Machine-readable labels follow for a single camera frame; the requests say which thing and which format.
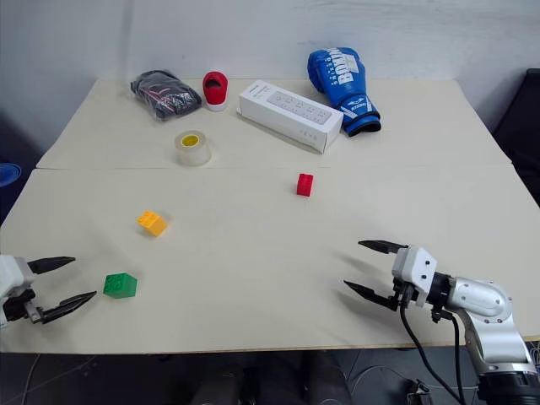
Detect small black floor device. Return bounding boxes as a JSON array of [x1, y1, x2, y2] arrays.
[[405, 378, 432, 405]]

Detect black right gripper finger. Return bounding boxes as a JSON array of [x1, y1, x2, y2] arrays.
[[358, 240, 410, 257], [343, 279, 400, 312]]

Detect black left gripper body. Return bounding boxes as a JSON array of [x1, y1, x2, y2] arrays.
[[1, 288, 44, 325]]

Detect blue boxing glove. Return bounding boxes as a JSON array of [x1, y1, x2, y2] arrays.
[[306, 46, 383, 138]]

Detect red toy brick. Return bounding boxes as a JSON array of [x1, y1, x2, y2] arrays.
[[295, 172, 315, 197]]

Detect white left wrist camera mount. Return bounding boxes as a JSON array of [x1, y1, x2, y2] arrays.
[[0, 254, 35, 301]]

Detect black items in plastic bag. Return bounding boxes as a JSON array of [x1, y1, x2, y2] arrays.
[[129, 69, 203, 123]]

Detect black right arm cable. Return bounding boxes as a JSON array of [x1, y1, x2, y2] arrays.
[[449, 314, 467, 405], [398, 304, 462, 405]]

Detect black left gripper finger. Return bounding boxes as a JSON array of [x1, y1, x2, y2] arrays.
[[26, 256, 77, 276], [40, 290, 98, 326]]

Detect white floor cable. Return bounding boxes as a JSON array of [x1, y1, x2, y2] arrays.
[[348, 364, 408, 405]]

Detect blue round object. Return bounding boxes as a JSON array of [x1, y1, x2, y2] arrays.
[[0, 163, 23, 192]]

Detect black chair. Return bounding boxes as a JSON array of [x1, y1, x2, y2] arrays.
[[492, 68, 540, 208]]

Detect red cup on white base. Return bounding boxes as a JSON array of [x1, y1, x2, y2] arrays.
[[202, 71, 230, 113]]

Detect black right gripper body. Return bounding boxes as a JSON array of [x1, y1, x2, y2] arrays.
[[389, 276, 424, 312]]

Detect orange toy brick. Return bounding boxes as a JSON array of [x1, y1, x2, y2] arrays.
[[137, 210, 169, 238]]

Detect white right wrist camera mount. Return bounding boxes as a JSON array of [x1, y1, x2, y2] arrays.
[[391, 246, 438, 308]]

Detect long white cardboard box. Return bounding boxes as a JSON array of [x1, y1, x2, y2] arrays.
[[237, 79, 344, 154]]

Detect clear tape roll yellow core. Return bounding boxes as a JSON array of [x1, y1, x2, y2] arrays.
[[174, 130, 213, 167]]

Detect green toy brick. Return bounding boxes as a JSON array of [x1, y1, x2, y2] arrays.
[[102, 272, 139, 300]]

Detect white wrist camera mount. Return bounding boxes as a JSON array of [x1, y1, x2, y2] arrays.
[[391, 246, 438, 308], [0, 254, 35, 301]]

